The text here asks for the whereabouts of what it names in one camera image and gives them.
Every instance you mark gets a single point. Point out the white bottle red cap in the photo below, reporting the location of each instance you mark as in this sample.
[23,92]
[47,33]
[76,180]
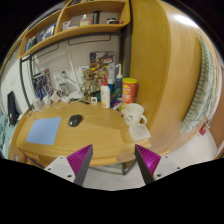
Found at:
[105,94]

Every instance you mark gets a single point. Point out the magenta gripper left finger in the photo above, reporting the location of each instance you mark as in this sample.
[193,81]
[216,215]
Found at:
[74,167]

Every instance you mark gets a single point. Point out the white ceramic mug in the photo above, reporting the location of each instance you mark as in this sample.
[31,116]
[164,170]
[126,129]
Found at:
[134,114]

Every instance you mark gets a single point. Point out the blue box poster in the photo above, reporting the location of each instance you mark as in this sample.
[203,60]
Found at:
[42,84]

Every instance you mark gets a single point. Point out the dark tumbler on shelf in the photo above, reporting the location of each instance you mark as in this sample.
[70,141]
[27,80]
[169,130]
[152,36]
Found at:
[96,17]

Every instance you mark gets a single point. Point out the robot model figure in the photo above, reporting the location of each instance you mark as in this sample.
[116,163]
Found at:
[91,85]

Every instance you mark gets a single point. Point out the clear plastic container lid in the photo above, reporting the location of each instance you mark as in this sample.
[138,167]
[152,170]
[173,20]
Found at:
[139,132]

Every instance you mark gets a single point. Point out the blue mouse pad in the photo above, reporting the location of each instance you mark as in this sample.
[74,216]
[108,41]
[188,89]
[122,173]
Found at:
[43,131]

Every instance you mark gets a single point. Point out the wooden wall shelf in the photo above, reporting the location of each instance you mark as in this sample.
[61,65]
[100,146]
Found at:
[75,20]

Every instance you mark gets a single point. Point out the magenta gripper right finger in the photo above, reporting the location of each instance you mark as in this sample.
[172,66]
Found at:
[153,166]

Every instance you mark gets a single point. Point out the wooden wardrobe panel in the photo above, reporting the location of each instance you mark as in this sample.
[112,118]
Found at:
[166,61]

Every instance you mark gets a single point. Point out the small white cube clock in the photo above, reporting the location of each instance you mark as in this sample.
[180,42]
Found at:
[94,100]

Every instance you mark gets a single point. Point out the blue spray bottle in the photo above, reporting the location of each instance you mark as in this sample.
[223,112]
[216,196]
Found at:
[118,82]

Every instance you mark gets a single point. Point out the green striped hanging cloth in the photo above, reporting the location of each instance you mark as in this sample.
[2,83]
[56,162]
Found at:
[205,92]

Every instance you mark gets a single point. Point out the white desk lamp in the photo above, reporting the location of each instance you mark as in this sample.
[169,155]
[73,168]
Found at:
[62,72]

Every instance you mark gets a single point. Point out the black computer mouse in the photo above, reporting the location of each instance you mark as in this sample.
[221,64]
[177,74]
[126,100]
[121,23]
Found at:
[75,120]

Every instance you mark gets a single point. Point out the red yellow snack canister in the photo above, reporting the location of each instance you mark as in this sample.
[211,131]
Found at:
[128,92]

